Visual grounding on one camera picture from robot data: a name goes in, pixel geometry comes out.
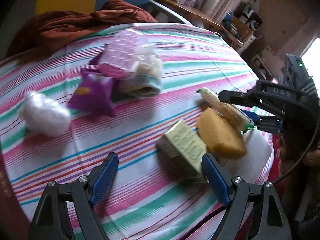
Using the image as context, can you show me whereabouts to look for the green-edged biscuit packet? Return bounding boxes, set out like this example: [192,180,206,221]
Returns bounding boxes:
[197,87,254,133]

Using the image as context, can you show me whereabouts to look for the striped bed sheet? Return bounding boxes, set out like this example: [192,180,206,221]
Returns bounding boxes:
[1,24,257,239]

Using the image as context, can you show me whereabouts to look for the gold printed box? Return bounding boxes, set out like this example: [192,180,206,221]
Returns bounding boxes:
[156,120,208,183]

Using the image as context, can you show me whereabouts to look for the cluttered shelf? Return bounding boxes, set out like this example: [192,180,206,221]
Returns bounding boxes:
[221,0,263,54]

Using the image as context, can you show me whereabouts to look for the tracker with green light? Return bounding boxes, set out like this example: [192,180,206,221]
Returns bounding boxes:
[283,53,318,97]

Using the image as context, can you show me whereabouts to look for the black cable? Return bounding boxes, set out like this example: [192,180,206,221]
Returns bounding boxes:
[271,89,316,185]

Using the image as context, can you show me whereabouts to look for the grey cream sock bundle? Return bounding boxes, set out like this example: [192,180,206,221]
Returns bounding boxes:
[118,44,163,98]

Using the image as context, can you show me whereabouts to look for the rust red quilt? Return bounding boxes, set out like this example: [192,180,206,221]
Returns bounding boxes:
[5,0,157,58]

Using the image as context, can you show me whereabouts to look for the white bed frame rail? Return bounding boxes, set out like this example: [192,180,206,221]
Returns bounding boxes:
[149,0,193,26]

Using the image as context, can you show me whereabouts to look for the white plastic bag ball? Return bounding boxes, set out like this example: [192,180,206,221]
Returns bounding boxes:
[18,90,72,137]

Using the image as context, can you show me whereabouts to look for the person's right hand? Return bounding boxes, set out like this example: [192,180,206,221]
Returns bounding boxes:
[276,137,320,174]

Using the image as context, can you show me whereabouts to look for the white tissue pack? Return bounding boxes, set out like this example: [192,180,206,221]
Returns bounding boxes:
[218,129,274,185]

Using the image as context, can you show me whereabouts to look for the wooden desk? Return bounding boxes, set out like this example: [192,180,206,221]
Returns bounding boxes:
[156,0,224,30]

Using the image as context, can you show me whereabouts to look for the yellow sponge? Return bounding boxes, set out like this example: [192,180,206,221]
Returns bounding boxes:
[196,107,247,159]

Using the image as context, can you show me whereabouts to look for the purple snack packet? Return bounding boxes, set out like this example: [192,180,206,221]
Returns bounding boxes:
[67,68,116,116]

